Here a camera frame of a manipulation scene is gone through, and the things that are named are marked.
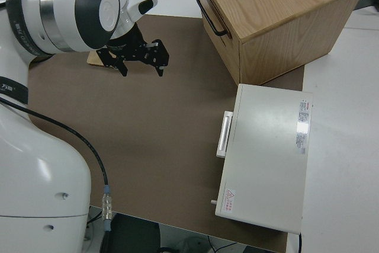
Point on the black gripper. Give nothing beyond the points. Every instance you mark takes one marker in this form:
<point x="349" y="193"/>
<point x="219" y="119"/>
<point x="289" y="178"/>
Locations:
<point x="133" y="48"/>

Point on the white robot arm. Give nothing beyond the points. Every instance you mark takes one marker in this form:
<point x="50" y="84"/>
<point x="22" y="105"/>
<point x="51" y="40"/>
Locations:
<point x="44" y="176"/>

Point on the small wooden block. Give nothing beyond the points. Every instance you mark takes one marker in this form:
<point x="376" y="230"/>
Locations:
<point x="93" y="58"/>

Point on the brown table mat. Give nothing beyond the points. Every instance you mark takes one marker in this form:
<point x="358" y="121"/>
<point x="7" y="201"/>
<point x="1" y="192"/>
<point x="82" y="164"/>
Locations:
<point x="148" y="131"/>

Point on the white toaster oven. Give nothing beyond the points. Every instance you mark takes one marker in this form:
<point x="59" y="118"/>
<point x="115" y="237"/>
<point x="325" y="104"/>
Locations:
<point x="266" y="158"/>

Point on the light wooden box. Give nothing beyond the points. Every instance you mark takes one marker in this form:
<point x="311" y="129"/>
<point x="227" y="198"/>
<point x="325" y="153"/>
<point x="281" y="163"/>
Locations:
<point x="281" y="7"/>

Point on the black stand base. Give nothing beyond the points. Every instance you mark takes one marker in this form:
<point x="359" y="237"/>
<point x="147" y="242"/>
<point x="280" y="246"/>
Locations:
<point x="133" y="235"/>

